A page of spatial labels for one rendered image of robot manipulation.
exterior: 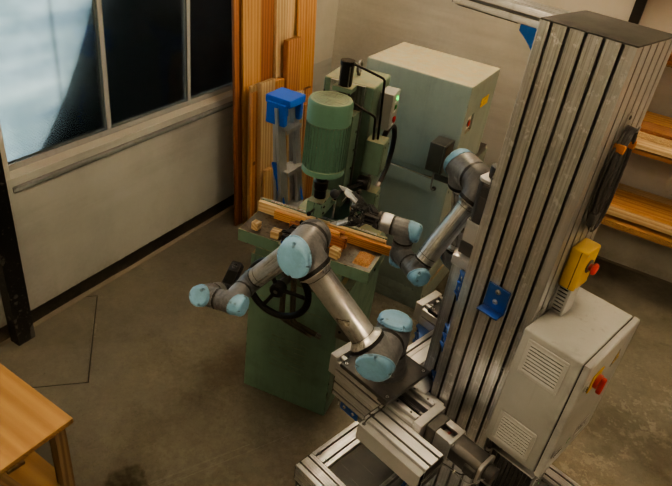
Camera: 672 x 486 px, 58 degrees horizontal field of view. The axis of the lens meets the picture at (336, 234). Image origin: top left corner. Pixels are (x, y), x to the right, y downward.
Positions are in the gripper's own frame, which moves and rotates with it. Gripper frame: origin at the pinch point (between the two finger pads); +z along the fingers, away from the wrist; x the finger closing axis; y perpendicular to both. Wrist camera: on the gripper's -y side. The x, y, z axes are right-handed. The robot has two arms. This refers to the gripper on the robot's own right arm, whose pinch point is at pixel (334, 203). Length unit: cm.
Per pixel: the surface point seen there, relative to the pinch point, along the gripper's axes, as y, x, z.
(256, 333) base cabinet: -20, 78, 28
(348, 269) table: -6.5, 26.3, -10.4
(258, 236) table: -6.3, 25.9, 30.9
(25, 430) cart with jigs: 79, 87, 64
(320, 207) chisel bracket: -13.3, 7.3, 9.4
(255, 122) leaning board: -132, 5, 102
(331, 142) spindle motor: -3.6, -21.8, 8.0
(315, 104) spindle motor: 1.0, -34.6, 16.0
